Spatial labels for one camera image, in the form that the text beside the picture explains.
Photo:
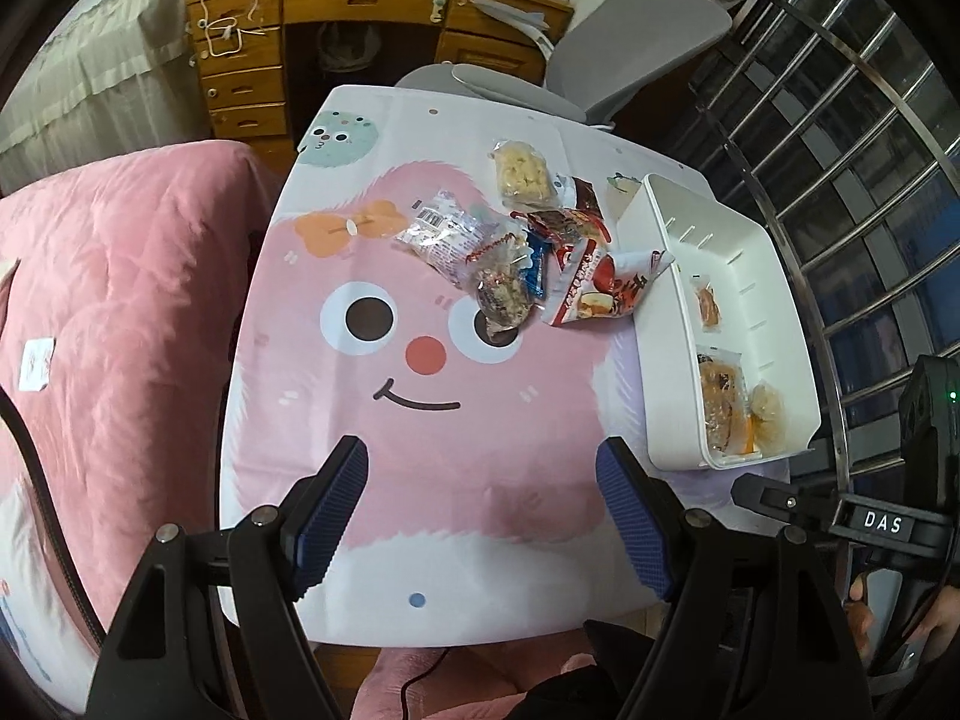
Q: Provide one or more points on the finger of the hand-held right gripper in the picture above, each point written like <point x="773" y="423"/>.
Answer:
<point x="787" y="502"/>

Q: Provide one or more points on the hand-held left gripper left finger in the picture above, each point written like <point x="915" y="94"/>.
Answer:
<point x="330" y="517"/>

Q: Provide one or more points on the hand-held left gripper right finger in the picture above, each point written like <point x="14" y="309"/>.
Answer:
<point x="634" y="517"/>

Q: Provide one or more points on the yellow cracker packet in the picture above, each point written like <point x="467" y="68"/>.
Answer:
<point x="769" y="409"/>
<point x="523" y="172"/>

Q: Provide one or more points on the egg yolk pastry packet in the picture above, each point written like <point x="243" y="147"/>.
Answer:
<point x="720" y="390"/>

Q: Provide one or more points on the small clear orange snack packet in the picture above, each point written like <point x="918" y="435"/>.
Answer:
<point x="707" y="305"/>

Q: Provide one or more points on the red and white snack bag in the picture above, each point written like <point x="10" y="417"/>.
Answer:
<point x="600" y="289"/>

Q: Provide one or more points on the white plastic storage box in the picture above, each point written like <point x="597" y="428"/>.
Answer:
<point x="750" y="270"/>

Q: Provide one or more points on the clear nut mix packet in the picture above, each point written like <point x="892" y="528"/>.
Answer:
<point x="499" y="292"/>

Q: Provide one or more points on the blue snack packet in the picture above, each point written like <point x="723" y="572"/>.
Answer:
<point x="534" y="266"/>

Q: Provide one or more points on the red packet with brown cake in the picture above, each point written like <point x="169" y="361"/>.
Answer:
<point x="562" y="229"/>

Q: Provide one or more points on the clear packet with white label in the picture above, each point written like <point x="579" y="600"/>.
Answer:
<point x="439" y="229"/>

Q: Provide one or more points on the person's right hand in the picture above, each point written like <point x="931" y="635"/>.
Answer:
<point x="861" y="615"/>

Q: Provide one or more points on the pink cartoon tablecloth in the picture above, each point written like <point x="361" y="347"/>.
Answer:
<point x="420" y="465"/>

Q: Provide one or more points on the person's dark clothing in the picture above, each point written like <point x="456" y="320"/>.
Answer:
<point x="577" y="690"/>

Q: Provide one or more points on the pink fluffy garment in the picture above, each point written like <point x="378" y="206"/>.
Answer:
<point x="450" y="675"/>

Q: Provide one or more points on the metal window bars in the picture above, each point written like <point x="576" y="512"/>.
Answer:
<point x="862" y="165"/>

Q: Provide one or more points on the blue printed quilt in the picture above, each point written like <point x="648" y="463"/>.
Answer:
<point x="22" y="630"/>

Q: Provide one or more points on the grey office chair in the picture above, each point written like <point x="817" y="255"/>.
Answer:
<point x="600" y="45"/>

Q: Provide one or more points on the wooden desk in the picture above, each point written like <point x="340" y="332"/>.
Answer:
<point x="337" y="15"/>

